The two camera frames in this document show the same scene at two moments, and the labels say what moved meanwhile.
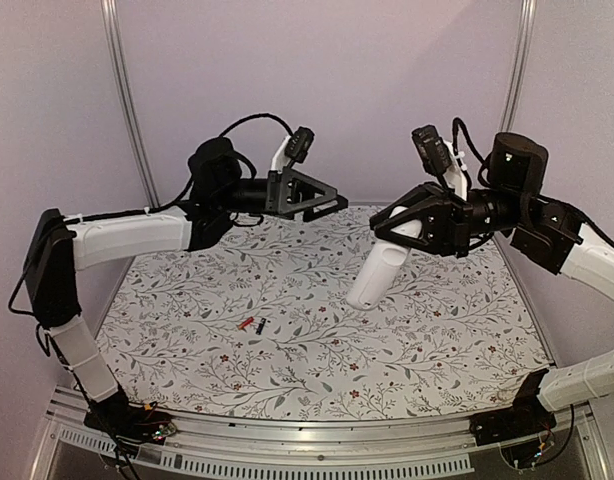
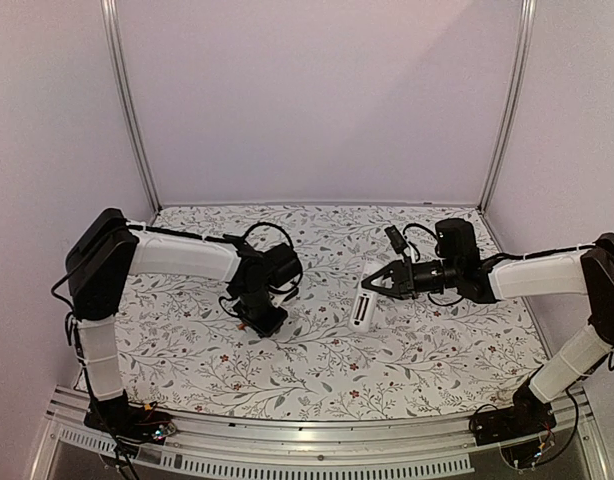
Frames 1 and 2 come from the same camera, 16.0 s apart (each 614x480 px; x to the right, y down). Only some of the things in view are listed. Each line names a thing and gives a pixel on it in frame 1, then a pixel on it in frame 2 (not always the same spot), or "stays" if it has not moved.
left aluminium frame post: (115, 51) stays
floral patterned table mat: (254, 324) stays
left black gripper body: (273, 198) → (254, 313)
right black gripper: (460, 226) → (405, 279)
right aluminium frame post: (527, 20) stays
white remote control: (383, 265) → (364, 305)
